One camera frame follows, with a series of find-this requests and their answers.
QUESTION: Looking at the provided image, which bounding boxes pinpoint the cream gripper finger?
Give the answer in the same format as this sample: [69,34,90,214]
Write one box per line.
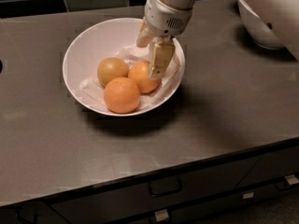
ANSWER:
[136,18,157,48]
[149,40,176,79]

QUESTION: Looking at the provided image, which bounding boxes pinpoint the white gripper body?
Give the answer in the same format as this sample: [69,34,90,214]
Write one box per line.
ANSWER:
[143,0,192,37]

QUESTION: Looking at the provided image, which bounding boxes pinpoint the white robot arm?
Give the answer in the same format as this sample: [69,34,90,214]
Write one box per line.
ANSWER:
[136,0,299,79]

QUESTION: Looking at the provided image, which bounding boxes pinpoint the large white bowl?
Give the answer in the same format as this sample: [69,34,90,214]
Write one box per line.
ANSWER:
[62,17,186,118]

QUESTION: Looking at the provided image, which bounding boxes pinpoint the white paper napkin in bowl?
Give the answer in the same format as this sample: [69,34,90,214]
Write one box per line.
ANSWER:
[75,42,185,116]

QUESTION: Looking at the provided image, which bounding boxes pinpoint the yellowish orange at back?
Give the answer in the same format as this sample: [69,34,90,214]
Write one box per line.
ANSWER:
[97,57,129,87]

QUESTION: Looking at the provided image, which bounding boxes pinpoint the right black drawer front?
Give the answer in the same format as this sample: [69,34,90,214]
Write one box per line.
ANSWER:
[174,147,299,224]

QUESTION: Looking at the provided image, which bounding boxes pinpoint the black drawer front with handle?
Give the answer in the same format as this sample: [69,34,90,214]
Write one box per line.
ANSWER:
[51,158,256,224]

